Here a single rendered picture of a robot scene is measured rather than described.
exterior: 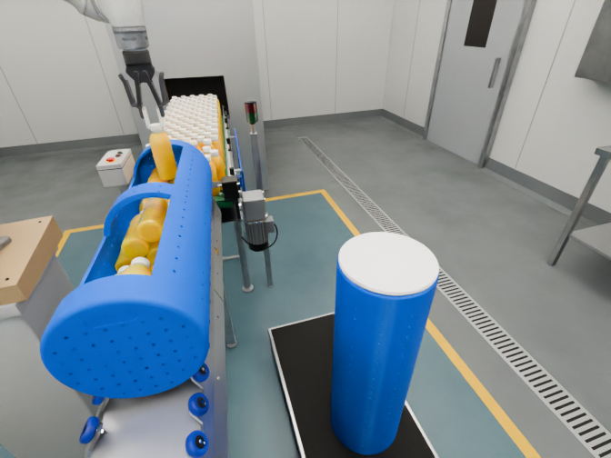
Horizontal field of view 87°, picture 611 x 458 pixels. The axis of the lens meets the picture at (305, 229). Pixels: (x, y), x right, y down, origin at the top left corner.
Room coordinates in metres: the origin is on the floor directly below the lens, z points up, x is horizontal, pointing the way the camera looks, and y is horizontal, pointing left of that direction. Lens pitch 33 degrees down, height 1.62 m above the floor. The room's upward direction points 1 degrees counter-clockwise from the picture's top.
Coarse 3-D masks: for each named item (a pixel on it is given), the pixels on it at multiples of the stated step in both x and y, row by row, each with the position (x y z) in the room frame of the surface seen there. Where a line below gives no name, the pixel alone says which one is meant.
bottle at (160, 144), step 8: (152, 136) 1.10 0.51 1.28; (160, 136) 1.10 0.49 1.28; (152, 144) 1.09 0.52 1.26; (160, 144) 1.09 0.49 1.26; (168, 144) 1.11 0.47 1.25; (152, 152) 1.10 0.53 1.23; (160, 152) 1.09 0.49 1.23; (168, 152) 1.10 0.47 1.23; (160, 160) 1.09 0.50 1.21; (168, 160) 1.10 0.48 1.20; (160, 168) 1.09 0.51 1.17; (168, 168) 1.09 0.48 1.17; (176, 168) 1.12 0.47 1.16; (160, 176) 1.09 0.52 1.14; (168, 176) 1.09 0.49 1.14
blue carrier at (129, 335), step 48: (144, 192) 0.78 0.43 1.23; (192, 192) 0.87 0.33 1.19; (192, 240) 0.64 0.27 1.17; (96, 288) 0.42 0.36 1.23; (144, 288) 0.42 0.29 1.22; (192, 288) 0.48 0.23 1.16; (48, 336) 0.36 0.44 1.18; (96, 336) 0.38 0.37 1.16; (144, 336) 0.39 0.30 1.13; (192, 336) 0.41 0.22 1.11; (96, 384) 0.37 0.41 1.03; (144, 384) 0.38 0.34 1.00
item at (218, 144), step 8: (216, 112) 2.32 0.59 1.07; (208, 120) 2.12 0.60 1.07; (168, 128) 2.01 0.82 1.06; (200, 128) 1.94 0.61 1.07; (176, 136) 1.79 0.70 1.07; (200, 144) 1.69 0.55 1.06; (208, 144) 1.65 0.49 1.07; (216, 144) 1.71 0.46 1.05; (224, 152) 1.96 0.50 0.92; (224, 160) 1.73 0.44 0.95
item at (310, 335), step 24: (288, 336) 1.16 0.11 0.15; (312, 336) 1.16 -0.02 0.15; (288, 360) 1.02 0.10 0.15; (312, 360) 1.01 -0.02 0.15; (288, 384) 0.88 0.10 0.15; (312, 384) 0.88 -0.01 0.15; (288, 408) 0.78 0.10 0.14; (312, 408) 0.77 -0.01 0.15; (408, 408) 0.76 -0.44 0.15; (312, 432) 0.67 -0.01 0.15; (408, 432) 0.66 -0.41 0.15; (312, 456) 0.58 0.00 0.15; (336, 456) 0.58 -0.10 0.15; (360, 456) 0.58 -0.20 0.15; (384, 456) 0.57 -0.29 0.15; (408, 456) 0.57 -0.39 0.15; (432, 456) 0.57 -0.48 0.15
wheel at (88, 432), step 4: (92, 416) 0.33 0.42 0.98; (88, 420) 0.32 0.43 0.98; (92, 420) 0.32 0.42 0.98; (96, 420) 0.32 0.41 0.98; (88, 424) 0.31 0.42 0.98; (92, 424) 0.31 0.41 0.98; (96, 424) 0.32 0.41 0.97; (84, 428) 0.31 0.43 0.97; (88, 428) 0.31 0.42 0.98; (92, 428) 0.31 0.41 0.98; (96, 428) 0.31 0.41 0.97; (84, 432) 0.31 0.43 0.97; (88, 432) 0.30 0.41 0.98; (92, 432) 0.30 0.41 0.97; (80, 436) 0.31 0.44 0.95; (84, 436) 0.30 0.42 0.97; (88, 436) 0.30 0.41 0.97; (92, 436) 0.30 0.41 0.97; (80, 440) 0.29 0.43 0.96; (84, 440) 0.29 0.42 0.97; (88, 440) 0.29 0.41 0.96
